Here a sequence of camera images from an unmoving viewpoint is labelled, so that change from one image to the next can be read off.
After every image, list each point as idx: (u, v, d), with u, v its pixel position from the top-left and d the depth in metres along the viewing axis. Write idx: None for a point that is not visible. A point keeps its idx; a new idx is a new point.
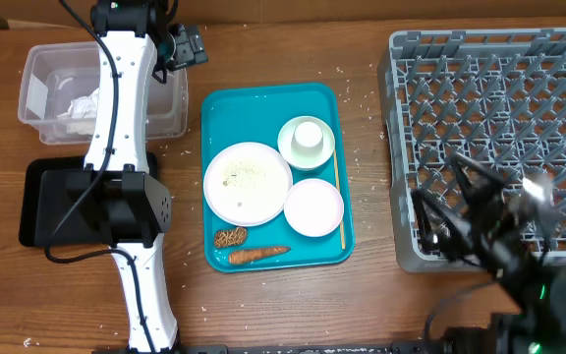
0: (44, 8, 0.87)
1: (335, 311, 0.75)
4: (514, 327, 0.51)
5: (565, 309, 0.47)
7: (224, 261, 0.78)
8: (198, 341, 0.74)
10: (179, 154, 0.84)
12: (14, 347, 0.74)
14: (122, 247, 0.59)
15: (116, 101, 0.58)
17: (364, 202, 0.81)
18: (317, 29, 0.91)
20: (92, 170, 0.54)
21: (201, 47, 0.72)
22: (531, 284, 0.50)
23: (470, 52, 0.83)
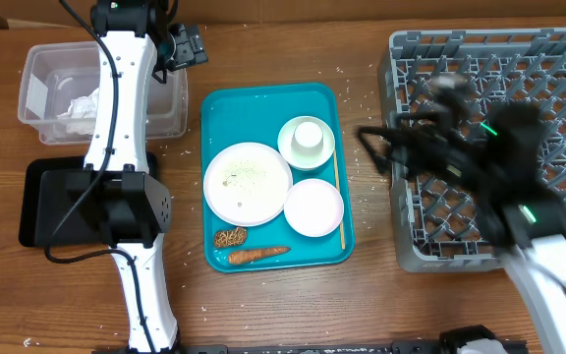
0: (44, 8, 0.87)
1: (335, 311, 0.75)
4: (493, 200, 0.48)
5: (519, 161, 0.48)
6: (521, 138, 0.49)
7: (224, 261, 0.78)
8: (198, 341, 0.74)
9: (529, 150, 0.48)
10: (179, 154, 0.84)
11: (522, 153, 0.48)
12: (14, 347, 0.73)
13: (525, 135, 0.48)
14: (122, 247, 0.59)
15: (116, 101, 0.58)
17: (364, 202, 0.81)
18: (317, 29, 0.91)
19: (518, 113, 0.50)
20: (92, 171, 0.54)
21: (201, 47, 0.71)
22: (492, 162, 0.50)
23: (470, 52, 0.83)
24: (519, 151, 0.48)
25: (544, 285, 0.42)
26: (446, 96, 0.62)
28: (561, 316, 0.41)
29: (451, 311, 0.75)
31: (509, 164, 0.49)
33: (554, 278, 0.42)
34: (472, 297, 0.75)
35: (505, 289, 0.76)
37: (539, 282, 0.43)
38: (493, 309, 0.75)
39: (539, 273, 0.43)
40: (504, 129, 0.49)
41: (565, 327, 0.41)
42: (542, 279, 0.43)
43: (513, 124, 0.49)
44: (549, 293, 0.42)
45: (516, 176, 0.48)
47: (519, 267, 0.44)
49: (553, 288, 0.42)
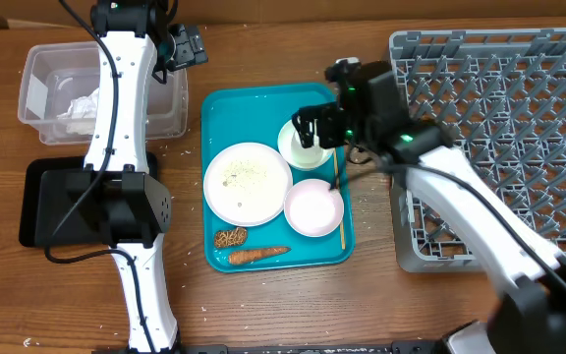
0: (44, 8, 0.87)
1: (335, 311, 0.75)
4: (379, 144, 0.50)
5: (391, 107, 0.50)
6: (377, 89, 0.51)
7: (224, 261, 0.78)
8: (198, 341, 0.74)
9: (387, 98, 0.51)
10: (179, 154, 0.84)
11: (380, 105, 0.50)
12: (14, 347, 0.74)
13: (378, 92, 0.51)
14: (122, 247, 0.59)
15: (116, 101, 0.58)
17: (364, 202, 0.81)
18: (317, 29, 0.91)
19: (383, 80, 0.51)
20: (92, 171, 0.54)
21: (201, 47, 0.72)
22: (364, 115, 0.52)
23: (470, 52, 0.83)
24: (377, 103, 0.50)
25: (440, 183, 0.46)
26: (337, 78, 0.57)
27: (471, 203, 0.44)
28: (460, 205, 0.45)
29: (451, 311, 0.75)
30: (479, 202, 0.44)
31: (373, 115, 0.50)
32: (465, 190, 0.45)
33: (448, 179, 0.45)
34: (472, 297, 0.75)
35: None
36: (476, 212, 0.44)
37: (435, 184, 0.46)
38: None
39: (432, 177, 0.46)
40: (366, 85, 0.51)
41: (469, 213, 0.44)
42: (436, 180, 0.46)
43: (374, 78, 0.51)
44: (446, 191, 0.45)
45: (389, 122, 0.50)
47: (415, 180, 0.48)
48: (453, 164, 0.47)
49: (445, 184, 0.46)
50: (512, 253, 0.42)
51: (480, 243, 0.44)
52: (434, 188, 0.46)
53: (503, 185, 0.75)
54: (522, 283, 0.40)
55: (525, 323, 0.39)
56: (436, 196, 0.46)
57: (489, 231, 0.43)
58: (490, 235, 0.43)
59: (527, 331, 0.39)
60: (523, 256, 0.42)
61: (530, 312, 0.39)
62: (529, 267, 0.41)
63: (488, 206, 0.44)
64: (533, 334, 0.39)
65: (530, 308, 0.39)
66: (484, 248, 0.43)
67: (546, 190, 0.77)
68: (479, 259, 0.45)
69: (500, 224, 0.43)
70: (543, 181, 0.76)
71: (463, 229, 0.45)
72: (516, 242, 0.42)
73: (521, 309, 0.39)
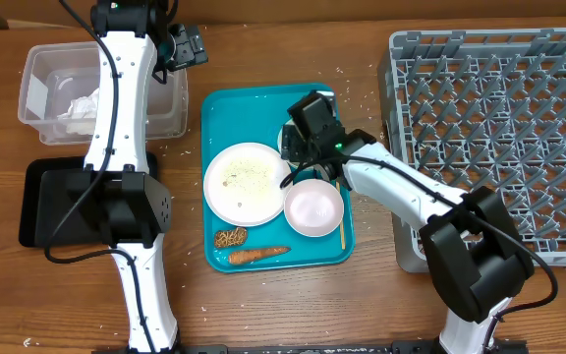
0: (44, 9, 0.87)
1: (335, 310, 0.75)
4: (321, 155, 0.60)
5: (324, 126, 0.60)
6: (311, 113, 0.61)
7: (224, 262, 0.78)
8: (198, 341, 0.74)
9: (320, 119, 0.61)
10: (179, 154, 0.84)
11: (315, 126, 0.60)
12: (14, 347, 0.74)
13: (311, 120, 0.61)
14: (123, 247, 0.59)
15: (116, 102, 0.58)
17: (364, 202, 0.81)
18: (317, 29, 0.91)
19: (315, 109, 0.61)
20: (92, 170, 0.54)
21: (201, 47, 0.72)
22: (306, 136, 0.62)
23: (470, 53, 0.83)
24: (312, 125, 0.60)
25: (366, 168, 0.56)
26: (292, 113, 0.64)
27: (389, 175, 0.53)
28: (381, 180, 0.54)
29: None
30: (397, 174, 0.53)
31: (311, 135, 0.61)
32: (383, 167, 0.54)
33: (368, 163, 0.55)
34: None
35: None
36: (393, 181, 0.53)
37: (361, 169, 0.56)
38: None
39: (359, 164, 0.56)
40: (299, 110, 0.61)
41: (389, 184, 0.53)
42: (361, 165, 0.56)
43: (306, 104, 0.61)
44: (370, 173, 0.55)
45: (325, 137, 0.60)
47: (347, 173, 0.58)
48: (374, 151, 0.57)
49: (371, 168, 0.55)
50: (425, 203, 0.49)
51: (402, 205, 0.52)
52: (363, 173, 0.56)
53: (503, 185, 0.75)
54: (433, 225, 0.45)
55: (446, 258, 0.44)
56: (367, 181, 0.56)
57: (405, 192, 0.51)
58: (407, 194, 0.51)
59: (450, 265, 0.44)
60: (434, 202, 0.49)
61: (447, 249, 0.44)
62: (440, 210, 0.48)
63: (401, 173, 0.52)
64: (455, 266, 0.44)
65: (446, 245, 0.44)
66: (406, 207, 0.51)
67: (546, 190, 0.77)
68: (411, 221, 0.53)
69: (413, 185, 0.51)
70: (544, 181, 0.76)
71: (393, 200, 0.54)
72: (426, 193, 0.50)
73: (439, 247, 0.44)
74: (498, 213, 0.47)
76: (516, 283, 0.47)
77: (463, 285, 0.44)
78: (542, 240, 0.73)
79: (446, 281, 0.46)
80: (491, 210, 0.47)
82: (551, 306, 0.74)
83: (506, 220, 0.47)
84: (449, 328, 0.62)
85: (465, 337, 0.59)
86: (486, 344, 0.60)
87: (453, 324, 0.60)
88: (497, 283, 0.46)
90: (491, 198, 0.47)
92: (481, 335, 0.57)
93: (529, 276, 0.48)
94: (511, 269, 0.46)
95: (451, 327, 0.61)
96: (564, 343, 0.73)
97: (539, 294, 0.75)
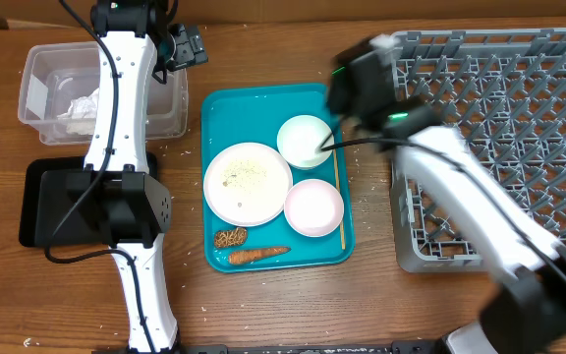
0: (44, 9, 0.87)
1: (335, 311, 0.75)
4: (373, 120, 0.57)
5: (374, 83, 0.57)
6: (364, 67, 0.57)
7: (224, 261, 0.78)
8: (198, 341, 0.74)
9: (370, 77, 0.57)
10: (179, 154, 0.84)
11: (366, 84, 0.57)
12: (14, 347, 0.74)
13: (364, 77, 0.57)
14: (122, 247, 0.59)
15: (116, 102, 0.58)
17: (364, 202, 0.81)
18: (317, 29, 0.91)
19: (367, 67, 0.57)
20: (92, 170, 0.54)
21: (201, 47, 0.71)
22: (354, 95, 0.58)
23: (470, 53, 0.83)
24: (364, 80, 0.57)
25: (432, 164, 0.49)
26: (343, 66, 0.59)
27: (464, 185, 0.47)
28: (454, 186, 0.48)
29: (451, 311, 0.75)
30: (474, 185, 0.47)
31: (362, 93, 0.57)
32: (460, 171, 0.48)
33: (440, 159, 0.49)
34: (471, 297, 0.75)
35: None
36: (469, 194, 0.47)
37: (427, 164, 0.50)
38: None
39: (424, 155, 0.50)
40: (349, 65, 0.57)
41: (465, 199, 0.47)
42: (433, 163, 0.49)
43: (356, 57, 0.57)
44: (438, 171, 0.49)
45: (373, 95, 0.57)
47: (404, 155, 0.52)
48: (438, 137, 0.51)
49: (441, 166, 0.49)
50: (510, 241, 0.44)
51: (475, 226, 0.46)
52: (426, 169, 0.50)
53: (503, 185, 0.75)
54: (521, 276, 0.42)
55: (524, 314, 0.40)
56: (429, 177, 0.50)
57: (487, 216, 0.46)
58: (487, 221, 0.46)
59: (523, 322, 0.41)
60: (522, 245, 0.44)
61: (529, 306, 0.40)
62: (525, 260, 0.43)
63: (483, 192, 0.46)
64: (529, 323, 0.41)
65: (528, 302, 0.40)
66: (480, 235, 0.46)
67: (546, 190, 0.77)
68: (476, 244, 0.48)
69: (497, 211, 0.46)
70: (544, 181, 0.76)
71: (459, 212, 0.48)
72: (515, 231, 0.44)
73: (521, 303, 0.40)
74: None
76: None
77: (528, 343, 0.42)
78: None
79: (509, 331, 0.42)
80: None
82: None
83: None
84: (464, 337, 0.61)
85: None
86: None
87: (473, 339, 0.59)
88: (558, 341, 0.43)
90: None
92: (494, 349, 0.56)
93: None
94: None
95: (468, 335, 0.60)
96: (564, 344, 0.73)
97: None
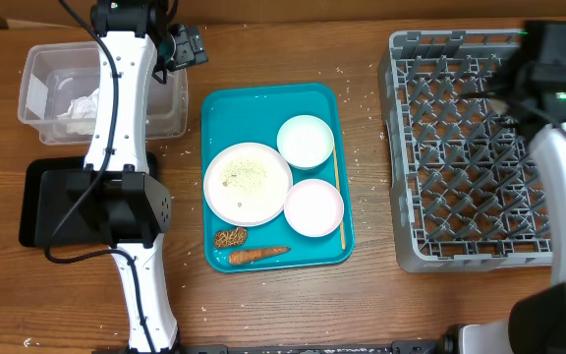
0: (44, 9, 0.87)
1: (335, 311, 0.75)
4: (520, 89, 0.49)
5: (556, 60, 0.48)
6: (553, 38, 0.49)
7: (225, 262, 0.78)
8: (198, 341, 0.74)
9: (557, 49, 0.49)
10: (179, 154, 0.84)
11: (547, 55, 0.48)
12: (14, 347, 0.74)
13: (550, 52, 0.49)
14: (122, 247, 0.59)
15: (116, 102, 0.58)
17: (364, 202, 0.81)
18: (317, 29, 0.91)
19: (562, 45, 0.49)
20: (92, 171, 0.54)
21: (201, 47, 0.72)
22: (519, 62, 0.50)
23: (470, 53, 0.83)
24: (547, 51, 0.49)
25: None
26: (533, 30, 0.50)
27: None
28: None
29: (451, 311, 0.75)
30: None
31: (538, 61, 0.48)
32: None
33: None
34: (471, 297, 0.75)
35: (506, 290, 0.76)
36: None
37: (561, 156, 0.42)
38: (493, 309, 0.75)
39: (561, 146, 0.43)
40: (542, 26, 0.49)
41: None
42: None
43: (554, 23, 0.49)
44: None
45: (552, 73, 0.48)
47: (543, 142, 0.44)
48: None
49: None
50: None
51: None
52: (557, 160, 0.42)
53: (503, 185, 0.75)
54: None
55: (561, 323, 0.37)
56: (549, 174, 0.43)
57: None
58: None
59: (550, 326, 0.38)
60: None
61: None
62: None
63: None
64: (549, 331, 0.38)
65: None
66: None
67: None
68: (561, 246, 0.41)
69: None
70: None
71: (557, 213, 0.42)
72: None
73: None
74: None
76: None
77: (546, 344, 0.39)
78: (542, 240, 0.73)
79: (537, 326, 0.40)
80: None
82: None
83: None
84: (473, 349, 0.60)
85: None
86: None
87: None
88: None
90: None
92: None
93: None
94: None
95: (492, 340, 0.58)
96: None
97: None
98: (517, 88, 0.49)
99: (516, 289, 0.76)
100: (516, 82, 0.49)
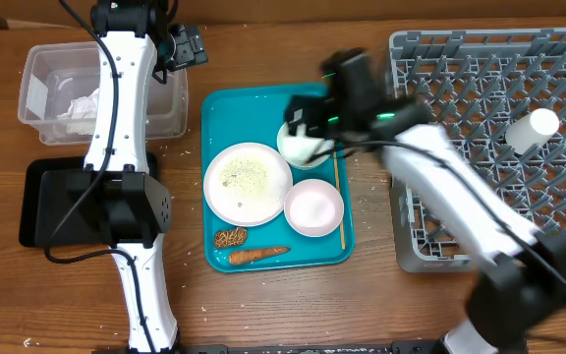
0: (44, 9, 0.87)
1: (335, 311, 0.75)
4: (353, 124, 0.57)
5: (366, 87, 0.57)
6: (352, 71, 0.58)
7: (224, 261, 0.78)
8: (198, 341, 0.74)
9: (362, 79, 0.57)
10: (179, 154, 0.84)
11: (357, 87, 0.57)
12: (14, 347, 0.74)
13: (356, 85, 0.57)
14: (122, 247, 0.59)
15: (116, 101, 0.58)
17: (364, 202, 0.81)
18: (317, 29, 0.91)
19: (363, 74, 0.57)
20: (92, 171, 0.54)
21: (201, 47, 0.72)
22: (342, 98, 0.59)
23: (470, 53, 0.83)
24: (353, 85, 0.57)
25: (416, 160, 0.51)
26: (339, 74, 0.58)
27: (450, 186, 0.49)
28: (436, 180, 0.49)
29: (452, 311, 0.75)
30: (454, 177, 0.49)
31: (351, 96, 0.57)
32: (443, 168, 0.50)
33: (422, 157, 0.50)
34: None
35: None
36: (454, 193, 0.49)
37: (412, 161, 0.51)
38: None
39: (409, 154, 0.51)
40: (338, 66, 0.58)
41: (445, 191, 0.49)
42: (422, 163, 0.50)
43: (347, 61, 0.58)
44: (424, 169, 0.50)
45: (364, 101, 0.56)
47: (396, 160, 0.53)
48: (424, 135, 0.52)
49: (425, 163, 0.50)
50: (488, 229, 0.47)
51: (459, 223, 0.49)
52: (412, 167, 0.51)
53: (503, 185, 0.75)
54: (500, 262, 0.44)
55: (503, 297, 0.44)
56: (414, 180, 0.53)
57: (465, 210, 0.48)
58: (468, 214, 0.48)
59: (502, 305, 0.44)
60: (499, 233, 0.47)
61: (506, 290, 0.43)
62: (507, 246, 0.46)
63: (465, 182, 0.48)
64: (508, 307, 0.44)
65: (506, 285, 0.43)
66: (462, 228, 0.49)
67: (546, 190, 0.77)
68: (463, 237, 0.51)
69: (475, 202, 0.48)
70: (544, 181, 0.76)
71: (438, 206, 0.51)
72: (491, 218, 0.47)
73: (499, 285, 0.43)
74: (565, 259, 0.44)
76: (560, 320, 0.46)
77: (509, 321, 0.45)
78: None
79: (493, 313, 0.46)
80: (560, 257, 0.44)
82: None
83: None
84: (463, 337, 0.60)
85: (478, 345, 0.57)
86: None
87: (466, 333, 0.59)
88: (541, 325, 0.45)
90: (563, 244, 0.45)
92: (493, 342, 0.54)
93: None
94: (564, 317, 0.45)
95: (462, 334, 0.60)
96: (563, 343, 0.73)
97: None
98: (349, 122, 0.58)
99: None
100: (347, 117, 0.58)
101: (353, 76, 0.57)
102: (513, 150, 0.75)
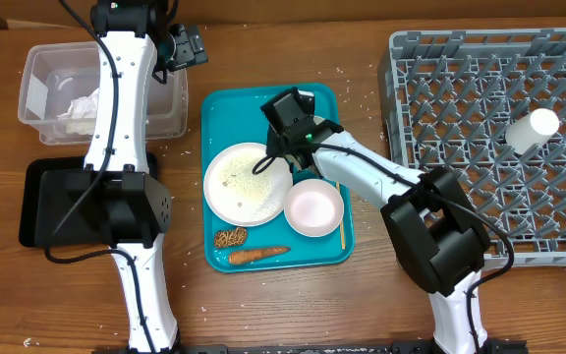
0: (44, 9, 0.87)
1: (335, 310, 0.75)
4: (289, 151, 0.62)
5: (296, 119, 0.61)
6: (282, 107, 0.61)
7: (224, 262, 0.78)
8: (198, 341, 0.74)
9: (291, 112, 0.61)
10: (179, 154, 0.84)
11: (287, 119, 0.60)
12: (14, 347, 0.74)
13: (286, 120, 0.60)
14: (123, 247, 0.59)
15: (116, 101, 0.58)
17: (364, 202, 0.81)
18: (316, 29, 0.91)
19: (291, 110, 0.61)
20: (92, 171, 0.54)
21: (201, 47, 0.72)
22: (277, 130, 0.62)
23: (470, 52, 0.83)
24: (284, 118, 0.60)
25: (332, 155, 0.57)
26: (270, 111, 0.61)
27: (355, 162, 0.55)
28: (347, 165, 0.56)
29: None
30: (359, 158, 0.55)
31: (283, 129, 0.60)
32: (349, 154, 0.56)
33: (336, 150, 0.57)
34: None
35: (506, 290, 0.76)
36: (359, 165, 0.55)
37: (329, 156, 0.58)
38: (492, 309, 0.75)
39: (326, 152, 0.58)
40: (270, 105, 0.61)
41: (354, 170, 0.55)
42: (333, 155, 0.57)
43: (277, 100, 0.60)
44: (337, 159, 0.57)
45: (297, 130, 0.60)
47: (318, 163, 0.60)
48: (340, 139, 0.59)
49: (337, 156, 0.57)
50: (387, 184, 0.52)
51: (366, 187, 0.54)
52: (330, 161, 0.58)
53: (503, 185, 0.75)
54: (394, 204, 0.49)
55: (405, 234, 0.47)
56: (338, 173, 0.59)
57: (367, 176, 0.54)
58: (370, 178, 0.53)
59: (410, 243, 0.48)
60: (394, 184, 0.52)
61: (407, 225, 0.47)
62: (400, 190, 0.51)
63: (366, 158, 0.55)
64: (414, 243, 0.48)
65: (405, 222, 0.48)
66: (369, 190, 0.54)
67: (546, 190, 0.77)
68: (371, 201, 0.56)
69: (374, 169, 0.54)
70: (544, 181, 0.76)
71: (357, 187, 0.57)
72: (387, 175, 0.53)
73: (399, 223, 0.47)
74: (454, 189, 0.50)
76: (473, 253, 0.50)
77: (423, 258, 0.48)
78: (542, 240, 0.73)
79: (409, 257, 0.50)
80: (448, 188, 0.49)
82: (548, 305, 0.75)
83: (463, 198, 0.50)
84: (438, 323, 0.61)
85: (449, 324, 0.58)
86: (478, 335, 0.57)
87: (438, 316, 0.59)
88: (454, 255, 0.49)
90: (447, 177, 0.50)
92: (463, 320, 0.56)
93: (487, 247, 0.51)
94: (471, 243, 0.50)
95: (439, 321, 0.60)
96: (563, 343, 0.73)
97: (539, 294, 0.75)
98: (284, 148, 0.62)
99: (515, 290, 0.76)
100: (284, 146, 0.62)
101: (282, 113, 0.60)
102: (513, 150, 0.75)
